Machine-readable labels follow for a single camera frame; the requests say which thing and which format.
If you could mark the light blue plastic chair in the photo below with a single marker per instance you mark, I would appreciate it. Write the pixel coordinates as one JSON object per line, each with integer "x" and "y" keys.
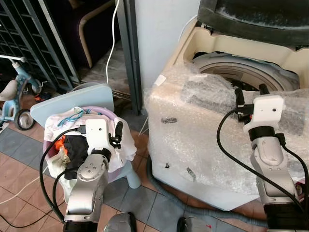
{"x": 63, "y": 101}

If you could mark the grey robot foot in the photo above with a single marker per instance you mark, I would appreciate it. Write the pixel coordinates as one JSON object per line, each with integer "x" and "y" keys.
{"x": 193, "y": 225}
{"x": 120, "y": 223}

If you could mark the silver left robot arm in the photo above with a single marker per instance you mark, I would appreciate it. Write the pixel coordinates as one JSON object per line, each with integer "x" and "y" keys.
{"x": 87, "y": 183}

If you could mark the beige cloth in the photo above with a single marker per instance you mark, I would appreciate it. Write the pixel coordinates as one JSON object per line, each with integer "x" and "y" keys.
{"x": 57, "y": 165}

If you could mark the lilac plastic laundry basket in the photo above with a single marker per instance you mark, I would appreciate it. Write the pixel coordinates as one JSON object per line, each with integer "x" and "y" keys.
{"x": 118, "y": 169}

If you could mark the dark grey door frame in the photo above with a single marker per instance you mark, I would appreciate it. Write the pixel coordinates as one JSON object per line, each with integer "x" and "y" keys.
{"x": 129, "y": 53}

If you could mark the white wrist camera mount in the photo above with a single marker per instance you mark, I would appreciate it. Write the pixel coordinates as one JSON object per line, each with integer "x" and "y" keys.
{"x": 265, "y": 110}
{"x": 98, "y": 133}

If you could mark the grey right robot foot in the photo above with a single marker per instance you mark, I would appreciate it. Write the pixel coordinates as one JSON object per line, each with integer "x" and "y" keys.
{"x": 193, "y": 225}

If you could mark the cream top-load washing machine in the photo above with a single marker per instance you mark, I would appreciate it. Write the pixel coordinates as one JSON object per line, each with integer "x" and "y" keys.
{"x": 169, "y": 145}

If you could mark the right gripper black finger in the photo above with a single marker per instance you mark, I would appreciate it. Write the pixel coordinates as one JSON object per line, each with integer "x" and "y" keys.
{"x": 238, "y": 95}
{"x": 264, "y": 89}

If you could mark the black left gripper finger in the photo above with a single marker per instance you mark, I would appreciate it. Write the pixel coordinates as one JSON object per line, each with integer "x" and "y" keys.
{"x": 119, "y": 128}

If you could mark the purple armchair with wooden arm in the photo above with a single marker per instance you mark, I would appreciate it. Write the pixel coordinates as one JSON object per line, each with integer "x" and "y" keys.
{"x": 87, "y": 29}

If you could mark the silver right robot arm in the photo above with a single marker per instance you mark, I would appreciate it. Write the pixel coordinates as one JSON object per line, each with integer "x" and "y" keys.
{"x": 270, "y": 169}

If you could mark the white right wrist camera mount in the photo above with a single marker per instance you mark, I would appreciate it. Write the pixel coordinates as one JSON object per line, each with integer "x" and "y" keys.
{"x": 265, "y": 110}

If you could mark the orange cloth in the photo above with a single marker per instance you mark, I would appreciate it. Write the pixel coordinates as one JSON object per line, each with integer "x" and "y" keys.
{"x": 59, "y": 144}

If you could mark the white cloth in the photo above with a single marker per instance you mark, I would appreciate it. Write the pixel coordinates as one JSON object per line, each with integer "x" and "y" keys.
{"x": 128, "y": 140}

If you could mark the dark metal grille gate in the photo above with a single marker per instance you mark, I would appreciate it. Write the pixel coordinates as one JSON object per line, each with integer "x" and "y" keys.
{"x": 29, "y": 38}

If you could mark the black cloth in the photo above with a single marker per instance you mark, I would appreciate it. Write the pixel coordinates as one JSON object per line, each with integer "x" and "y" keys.
{"x": 75, "y": 147}

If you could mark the light blue child tricycle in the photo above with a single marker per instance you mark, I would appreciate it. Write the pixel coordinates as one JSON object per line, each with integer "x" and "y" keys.
{"x": 19, "y": 92}

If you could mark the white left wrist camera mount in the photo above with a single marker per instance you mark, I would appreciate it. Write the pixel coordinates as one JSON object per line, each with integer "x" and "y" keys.
{"x": 98, "y": 133}

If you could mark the clear bubble wrap sheet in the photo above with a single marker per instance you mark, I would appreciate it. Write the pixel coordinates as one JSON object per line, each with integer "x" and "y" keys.
{"x": 193, "y": 130}

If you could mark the grey left robot foot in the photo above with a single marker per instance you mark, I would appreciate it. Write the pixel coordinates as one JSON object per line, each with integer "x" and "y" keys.
{"x": 120, "y": 223}

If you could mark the dark grey washer lid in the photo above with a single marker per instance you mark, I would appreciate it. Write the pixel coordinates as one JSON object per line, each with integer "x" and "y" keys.
{"x": 251, "y": 17}

